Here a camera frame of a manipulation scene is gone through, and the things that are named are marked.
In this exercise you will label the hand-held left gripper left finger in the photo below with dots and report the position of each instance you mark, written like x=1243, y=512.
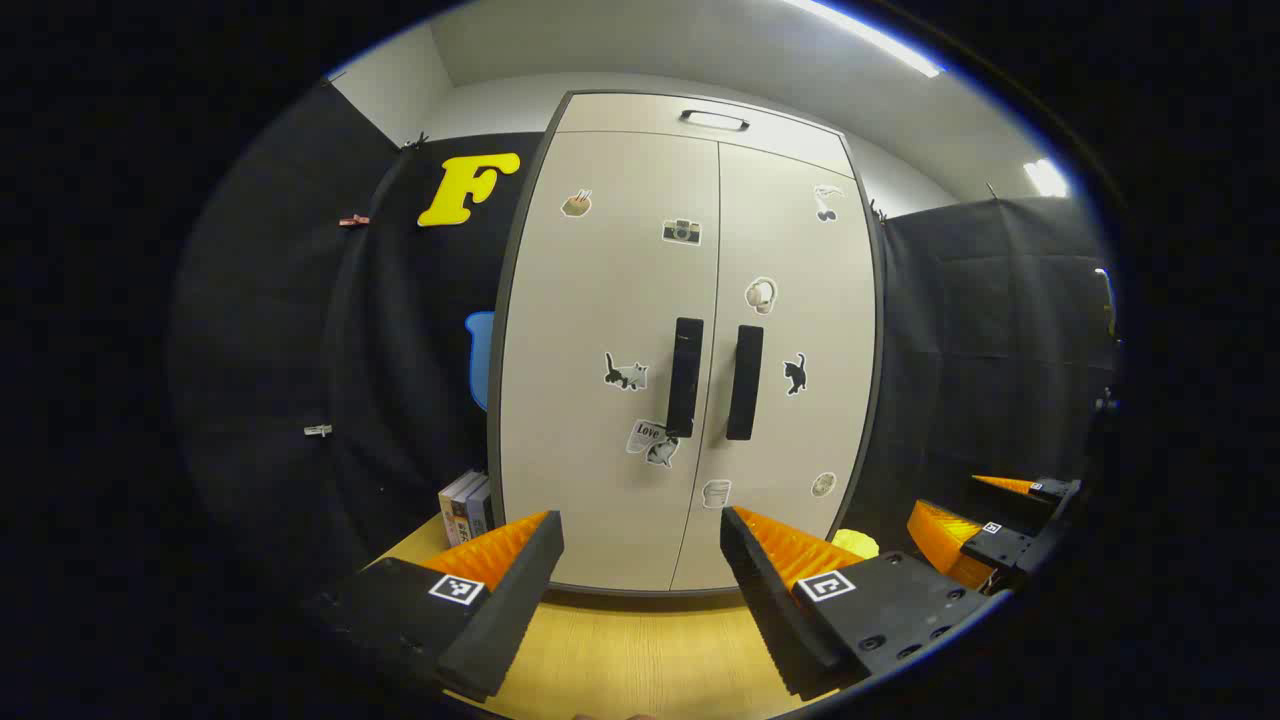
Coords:
x=510, y=610

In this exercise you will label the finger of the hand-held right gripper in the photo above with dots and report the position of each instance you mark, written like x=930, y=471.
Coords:
x=1005, y=548
x=1055, y=490

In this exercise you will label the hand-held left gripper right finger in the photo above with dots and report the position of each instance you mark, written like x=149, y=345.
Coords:
x=770, y=610

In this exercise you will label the white cabinet door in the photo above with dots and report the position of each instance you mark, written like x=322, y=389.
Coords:
x=590, y=330
x=810, y=300

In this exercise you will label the white double-door shoe cabinet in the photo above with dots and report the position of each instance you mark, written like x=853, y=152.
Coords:
x=620, y=112

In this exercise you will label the dark blue spine book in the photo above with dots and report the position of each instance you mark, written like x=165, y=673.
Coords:
x=484, y=508

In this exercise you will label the grey spine book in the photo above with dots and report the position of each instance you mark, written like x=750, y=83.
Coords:
x=470, y=510

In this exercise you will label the yellow knobbly ball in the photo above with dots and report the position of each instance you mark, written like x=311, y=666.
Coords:
x=858, y=543

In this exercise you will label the white spine book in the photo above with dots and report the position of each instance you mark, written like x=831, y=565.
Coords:
x=450, y=510

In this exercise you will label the white cloth clip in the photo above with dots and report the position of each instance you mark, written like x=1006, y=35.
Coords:
x=317, y=430

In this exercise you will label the short ceiling light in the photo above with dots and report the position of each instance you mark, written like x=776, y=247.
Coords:
x=1045, y=178

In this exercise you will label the red cloth clip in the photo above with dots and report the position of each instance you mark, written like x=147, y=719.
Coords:
x=353, y=220

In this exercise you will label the black cloth clip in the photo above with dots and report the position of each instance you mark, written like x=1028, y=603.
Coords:
x=415, y=142

